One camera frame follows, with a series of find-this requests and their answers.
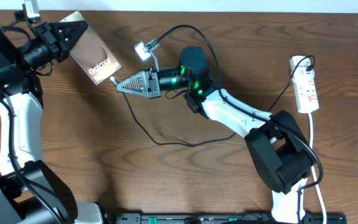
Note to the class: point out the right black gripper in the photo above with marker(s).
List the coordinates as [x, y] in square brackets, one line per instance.
[154, 91]

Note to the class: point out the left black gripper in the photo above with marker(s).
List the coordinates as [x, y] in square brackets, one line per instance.
[45, 30]

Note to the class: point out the Galaxy S25 Ultra smartphone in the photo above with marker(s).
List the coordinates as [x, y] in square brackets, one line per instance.
[92, 54]

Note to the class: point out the white power strip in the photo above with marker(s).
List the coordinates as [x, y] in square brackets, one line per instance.
[302, 76]

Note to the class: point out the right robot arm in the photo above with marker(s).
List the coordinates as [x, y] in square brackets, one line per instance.
[278, 148]

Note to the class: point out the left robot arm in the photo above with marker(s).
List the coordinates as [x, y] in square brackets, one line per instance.
[30, 192]

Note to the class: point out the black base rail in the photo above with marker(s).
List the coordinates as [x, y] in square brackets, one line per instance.
[205, 218]

